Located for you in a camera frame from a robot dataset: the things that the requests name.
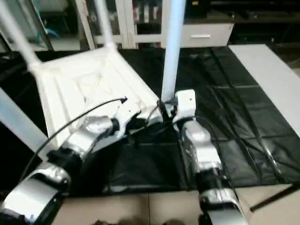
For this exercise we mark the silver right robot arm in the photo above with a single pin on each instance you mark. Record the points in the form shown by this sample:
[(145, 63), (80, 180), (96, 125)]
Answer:
[(201, 145)]

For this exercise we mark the white plastic table top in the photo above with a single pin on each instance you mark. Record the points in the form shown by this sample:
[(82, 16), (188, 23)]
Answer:
[(84, 84)]

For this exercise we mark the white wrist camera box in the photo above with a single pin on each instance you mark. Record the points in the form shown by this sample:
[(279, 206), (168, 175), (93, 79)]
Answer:
[(185, 104), (126, 115)]

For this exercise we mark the blue metal stand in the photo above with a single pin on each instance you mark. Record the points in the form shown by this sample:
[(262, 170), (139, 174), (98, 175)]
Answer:
[(51, 33)]

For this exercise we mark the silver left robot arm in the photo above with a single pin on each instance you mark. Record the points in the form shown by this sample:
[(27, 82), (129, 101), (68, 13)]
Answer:
[(79, 140)]

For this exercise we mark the black work mat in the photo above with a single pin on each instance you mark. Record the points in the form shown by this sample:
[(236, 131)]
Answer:
[(225, 103)]

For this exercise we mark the white plastic table leg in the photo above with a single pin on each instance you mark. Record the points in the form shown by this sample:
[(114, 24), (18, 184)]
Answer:
[(21, 122), (172, 51), (18, 35), (105, 26)]

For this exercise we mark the white flat panel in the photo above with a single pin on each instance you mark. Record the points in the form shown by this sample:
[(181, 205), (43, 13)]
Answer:
[(272, 79)]

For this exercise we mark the dark wooden TV bench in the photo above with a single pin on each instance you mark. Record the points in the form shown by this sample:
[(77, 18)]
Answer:
[(262, 26)]

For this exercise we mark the white drawer unit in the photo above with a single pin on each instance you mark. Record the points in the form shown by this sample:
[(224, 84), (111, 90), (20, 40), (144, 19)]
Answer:
[(206, 33)]

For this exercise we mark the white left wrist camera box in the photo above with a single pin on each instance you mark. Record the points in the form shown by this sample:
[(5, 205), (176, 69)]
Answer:
[(126, 115)]

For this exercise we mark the white glass-door cabinet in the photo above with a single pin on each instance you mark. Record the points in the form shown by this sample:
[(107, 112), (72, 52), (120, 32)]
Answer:
[(126, 26)]

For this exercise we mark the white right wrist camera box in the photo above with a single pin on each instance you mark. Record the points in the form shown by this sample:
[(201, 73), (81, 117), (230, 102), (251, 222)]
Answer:
[(185, 104)]

